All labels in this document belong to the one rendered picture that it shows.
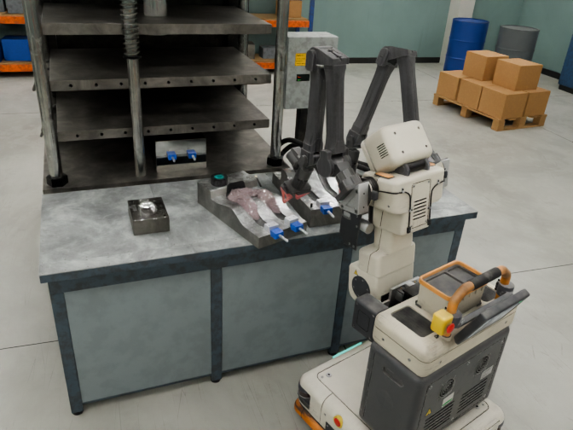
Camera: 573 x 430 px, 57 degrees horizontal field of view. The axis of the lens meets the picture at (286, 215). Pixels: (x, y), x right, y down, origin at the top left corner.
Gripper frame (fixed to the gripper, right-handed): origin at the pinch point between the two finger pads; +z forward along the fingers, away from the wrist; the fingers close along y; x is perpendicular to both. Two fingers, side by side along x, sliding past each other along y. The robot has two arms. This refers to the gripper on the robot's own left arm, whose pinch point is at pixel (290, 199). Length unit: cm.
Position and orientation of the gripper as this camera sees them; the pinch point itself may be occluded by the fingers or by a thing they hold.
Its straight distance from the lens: 219.4
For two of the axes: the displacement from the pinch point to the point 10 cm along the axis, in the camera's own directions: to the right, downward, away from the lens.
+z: -3.2, 6.1, 7.2
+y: -7.9, 2.4, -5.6
